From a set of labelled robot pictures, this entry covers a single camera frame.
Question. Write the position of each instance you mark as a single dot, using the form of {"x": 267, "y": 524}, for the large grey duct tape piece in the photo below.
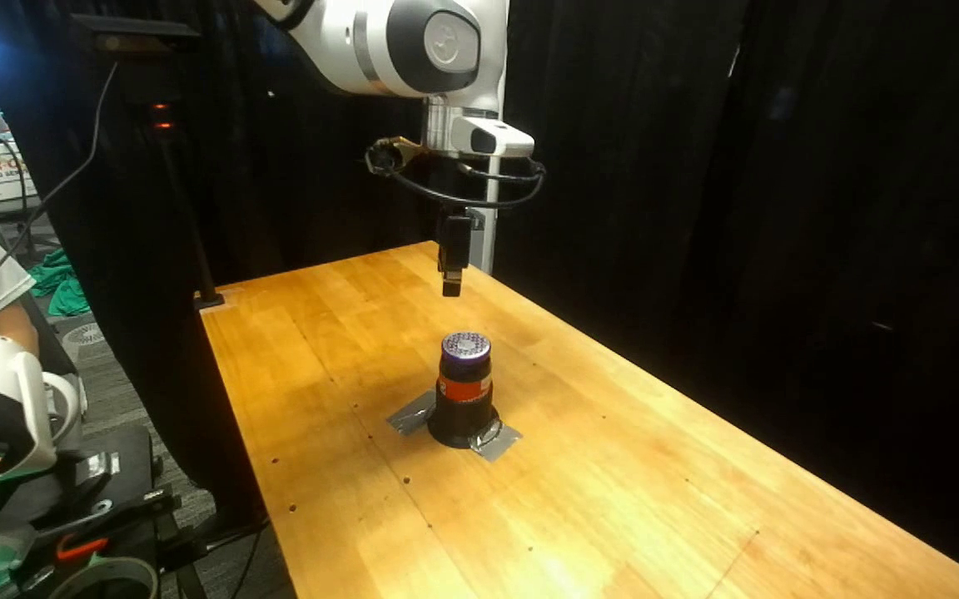
{"x": 493, "y": 445}

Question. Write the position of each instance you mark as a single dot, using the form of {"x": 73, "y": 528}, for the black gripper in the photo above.
{"x": 456, "y": 188}

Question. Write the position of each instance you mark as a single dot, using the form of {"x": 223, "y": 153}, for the black curtain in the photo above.
{"x": 282, "y": 188}
{"x": 782, "y": 221}

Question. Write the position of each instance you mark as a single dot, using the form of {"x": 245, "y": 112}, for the black equipment bag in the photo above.
{"x": 116, "y": 487}

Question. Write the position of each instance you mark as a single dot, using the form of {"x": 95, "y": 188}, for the small grey duct tape piece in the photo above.
{"x": 416, "y": 419}

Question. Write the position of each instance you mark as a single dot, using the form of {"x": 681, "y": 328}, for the black camera tripod stand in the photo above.
{"x": 183, "y": 200}

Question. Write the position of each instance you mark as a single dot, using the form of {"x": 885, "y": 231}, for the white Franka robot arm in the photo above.
{"x": 391, "y": 44}

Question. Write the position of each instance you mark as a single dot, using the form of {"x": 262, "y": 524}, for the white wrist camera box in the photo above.
{"x": 493, "y": 137}

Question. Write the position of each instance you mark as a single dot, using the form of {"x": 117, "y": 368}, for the person's bare forearm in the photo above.
{"x": 12, "y": 328}

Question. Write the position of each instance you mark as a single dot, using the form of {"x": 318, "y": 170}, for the dark cup with orange band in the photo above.
{"x": 463, "y": 386}

